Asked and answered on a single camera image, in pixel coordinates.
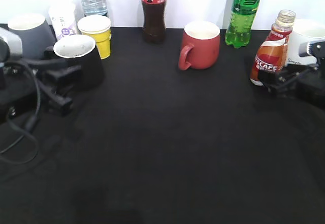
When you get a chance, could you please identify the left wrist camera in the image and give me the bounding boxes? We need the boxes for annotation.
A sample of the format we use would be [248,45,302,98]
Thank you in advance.
[1,27,23,63]

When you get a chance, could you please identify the black camera cable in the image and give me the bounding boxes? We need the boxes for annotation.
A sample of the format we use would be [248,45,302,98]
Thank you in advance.
[0,58,43,164]

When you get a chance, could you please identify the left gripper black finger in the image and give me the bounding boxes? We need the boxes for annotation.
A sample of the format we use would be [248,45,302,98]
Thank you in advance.
[42,83,73,116]

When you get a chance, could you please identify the yellow paper cup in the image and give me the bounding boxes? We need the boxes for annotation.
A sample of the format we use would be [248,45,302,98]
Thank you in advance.
[77,15,111,59]

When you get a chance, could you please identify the cola bottle red label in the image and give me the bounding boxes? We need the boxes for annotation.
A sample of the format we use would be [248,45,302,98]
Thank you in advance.
[141,0,167,43]

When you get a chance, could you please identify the Nescafe coffee bottle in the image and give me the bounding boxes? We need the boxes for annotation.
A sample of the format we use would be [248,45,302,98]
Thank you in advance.
[250,10,296,86]

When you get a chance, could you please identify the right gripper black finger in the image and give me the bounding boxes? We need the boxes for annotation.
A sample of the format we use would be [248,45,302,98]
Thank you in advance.
[284,63,318,73]

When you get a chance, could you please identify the green sprite bottle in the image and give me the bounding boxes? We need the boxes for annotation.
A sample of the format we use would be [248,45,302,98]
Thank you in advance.
[225,0,260,49]

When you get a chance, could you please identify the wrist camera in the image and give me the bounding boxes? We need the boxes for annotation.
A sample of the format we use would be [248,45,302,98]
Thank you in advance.
[1,27,23,63]
[298,39,325,58]

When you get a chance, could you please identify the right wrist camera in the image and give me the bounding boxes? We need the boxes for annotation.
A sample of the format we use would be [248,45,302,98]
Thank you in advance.
[298,39,325,58]

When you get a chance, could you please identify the black mug white inside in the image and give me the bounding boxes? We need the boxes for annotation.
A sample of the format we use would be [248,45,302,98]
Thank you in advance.
[44,35,105,91]

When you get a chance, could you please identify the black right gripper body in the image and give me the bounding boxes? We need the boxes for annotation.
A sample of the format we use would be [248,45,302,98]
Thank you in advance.
[280,58,324,110]

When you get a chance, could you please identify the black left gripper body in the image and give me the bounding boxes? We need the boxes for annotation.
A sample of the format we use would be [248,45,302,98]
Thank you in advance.
[1,63,44,122]

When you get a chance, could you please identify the red mug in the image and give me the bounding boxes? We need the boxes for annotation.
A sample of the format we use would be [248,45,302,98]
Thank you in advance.
[178,20,220,71]

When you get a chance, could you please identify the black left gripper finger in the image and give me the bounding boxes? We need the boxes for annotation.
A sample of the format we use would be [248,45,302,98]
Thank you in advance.
[45,66,82,84]

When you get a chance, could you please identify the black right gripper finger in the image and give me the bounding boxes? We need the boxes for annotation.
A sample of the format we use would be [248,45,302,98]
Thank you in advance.
[258,70,283,92]

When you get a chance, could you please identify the grey mug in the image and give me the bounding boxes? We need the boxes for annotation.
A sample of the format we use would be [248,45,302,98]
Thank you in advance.
[8,13,56,59]

